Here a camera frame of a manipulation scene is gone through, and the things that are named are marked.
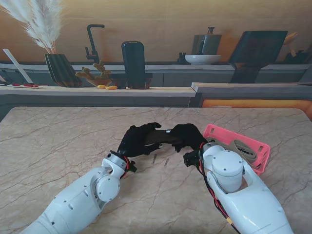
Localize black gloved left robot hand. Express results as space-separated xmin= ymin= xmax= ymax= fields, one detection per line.
xmin=117 ymin=122 xmax=163 ymax=158

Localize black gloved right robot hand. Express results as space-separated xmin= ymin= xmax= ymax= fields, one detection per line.
xmin=166 ymin=123 xmax=209 ymax=153

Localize dark woven belt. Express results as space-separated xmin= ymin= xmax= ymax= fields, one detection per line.
xmin=143 ymin=130 xmax=183 ymax=146

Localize pink plastic storage basket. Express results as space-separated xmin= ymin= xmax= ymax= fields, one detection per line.
xmin=202 ymin=124 xmax=271 ymax=176

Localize white speckled bowl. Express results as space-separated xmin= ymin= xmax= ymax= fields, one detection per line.
xmin=184 ymin=54 xmax=222 ymax=65

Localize tall black appliance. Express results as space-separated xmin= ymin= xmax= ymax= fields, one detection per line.
xmin=112 ymin=40 xmax=154 ymax=90

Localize dark ribbed vase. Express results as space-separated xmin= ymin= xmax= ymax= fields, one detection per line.
xmin=44 ymin=53 xmax=83 ymax=88

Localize black kitchen faucet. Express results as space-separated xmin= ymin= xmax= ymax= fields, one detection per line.
xmin=84 ymin=24 xmax=105 ymax=64

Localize plate with red chillies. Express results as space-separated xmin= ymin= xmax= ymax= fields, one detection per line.
xmin=6 ymin=83 xmax=44 ymax=89

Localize dark utensil holder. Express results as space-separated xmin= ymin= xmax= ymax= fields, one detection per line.
xmin=284 ymin=50 xmax=308 ymax=65

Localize yellow wooden utensil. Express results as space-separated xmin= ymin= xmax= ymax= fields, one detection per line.
xmin=283 ymin=32 xmax=299 ymax=57

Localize white slanted board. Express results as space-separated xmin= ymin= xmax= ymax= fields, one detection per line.
xmin=2 ymin=48 xmax=33 ymax=84

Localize white pampas grass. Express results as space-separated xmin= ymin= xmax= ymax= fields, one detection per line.
xmin=0 ymin=0 xmax=63 ymax=55

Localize left arm red black cables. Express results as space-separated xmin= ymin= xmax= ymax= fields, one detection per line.
xmin=120 ymin=155 xmax=131 ymax=180

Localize arm red black cables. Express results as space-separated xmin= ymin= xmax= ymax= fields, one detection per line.
xmin=120 ymin=155 xmax=131 ymax=180
xmin=198 ymin=143 xmax=242 ymax=234

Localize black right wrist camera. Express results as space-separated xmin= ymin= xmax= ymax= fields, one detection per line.
xmin=183 ymin=150 xmax=202 ymax=168

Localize right arm red black cables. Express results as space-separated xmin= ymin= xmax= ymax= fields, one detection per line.
xmin=198 ymin=143 xmax=242 ymax=234

